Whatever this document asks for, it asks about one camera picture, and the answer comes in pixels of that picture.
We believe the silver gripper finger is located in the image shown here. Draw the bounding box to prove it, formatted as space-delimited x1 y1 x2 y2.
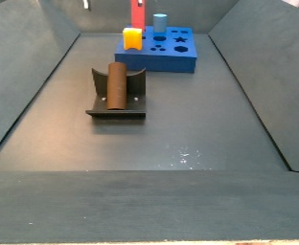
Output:
137 0 143 7
83 0 90 10

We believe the brown cylinder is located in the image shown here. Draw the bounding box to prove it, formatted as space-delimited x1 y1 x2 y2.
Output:
107 62 127 110

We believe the blue shape sorter board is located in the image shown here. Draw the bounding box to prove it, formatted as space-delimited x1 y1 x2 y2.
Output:
115 26 197 73

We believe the red rectangular block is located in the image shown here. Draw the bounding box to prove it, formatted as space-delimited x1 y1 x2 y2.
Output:
131 0 146 29

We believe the light blue cylinder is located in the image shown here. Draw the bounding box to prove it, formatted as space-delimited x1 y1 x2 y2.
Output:
154 13 167 33

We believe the yellow notched block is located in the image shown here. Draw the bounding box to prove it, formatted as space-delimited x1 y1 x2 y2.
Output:
123 28 142 51

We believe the black curved cradle stand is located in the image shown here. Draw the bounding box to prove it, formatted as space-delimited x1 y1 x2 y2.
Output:
86 62 146 120

